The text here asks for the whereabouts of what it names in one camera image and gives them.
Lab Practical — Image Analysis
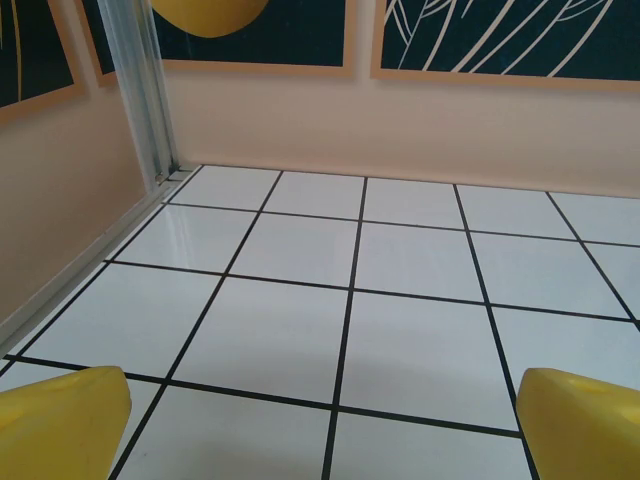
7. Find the wall panel with leaf outlines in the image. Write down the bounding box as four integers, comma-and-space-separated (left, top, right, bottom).
369, 0, 640, 94

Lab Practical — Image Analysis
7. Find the wall panel with gold oval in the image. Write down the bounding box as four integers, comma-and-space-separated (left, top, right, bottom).
149, 0, 357, 80

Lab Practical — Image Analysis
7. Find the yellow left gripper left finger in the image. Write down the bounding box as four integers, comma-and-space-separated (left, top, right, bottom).
0, 365, 133, 480

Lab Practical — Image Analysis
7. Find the aluminium corner post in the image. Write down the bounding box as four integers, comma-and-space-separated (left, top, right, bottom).
97, 0, 194, 189

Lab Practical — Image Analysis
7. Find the aluminium table edge rail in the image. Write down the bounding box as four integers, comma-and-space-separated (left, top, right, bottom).
0, 167, 194, 346

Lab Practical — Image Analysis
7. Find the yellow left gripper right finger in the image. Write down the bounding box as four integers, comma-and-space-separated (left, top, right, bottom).
515, 367, 640, 480

